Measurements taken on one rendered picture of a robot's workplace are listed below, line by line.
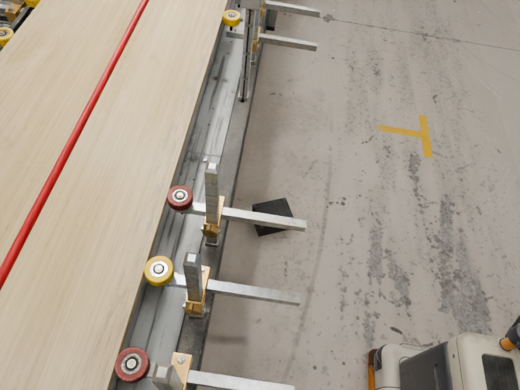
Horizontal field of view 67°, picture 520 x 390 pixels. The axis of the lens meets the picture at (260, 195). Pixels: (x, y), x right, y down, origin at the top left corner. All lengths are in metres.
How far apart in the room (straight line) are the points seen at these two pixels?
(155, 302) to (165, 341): 0.13
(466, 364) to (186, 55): 1.48
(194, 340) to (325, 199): 1.39
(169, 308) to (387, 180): 1.70
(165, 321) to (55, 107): 0.84
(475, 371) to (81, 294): 1.12
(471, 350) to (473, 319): 1.06
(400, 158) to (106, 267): 2.11
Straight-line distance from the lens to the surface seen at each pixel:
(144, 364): 1.08
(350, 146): 2.73
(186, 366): 1.12
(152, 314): 1.41
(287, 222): 1.28
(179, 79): 1.62
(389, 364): 1.85
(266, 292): 1.18
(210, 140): 1.77
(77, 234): 1.25
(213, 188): 1.08
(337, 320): 2.12
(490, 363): 1.41
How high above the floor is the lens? 1.96
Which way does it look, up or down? 56 degrees down
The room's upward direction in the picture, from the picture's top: 10 degrees clockwise
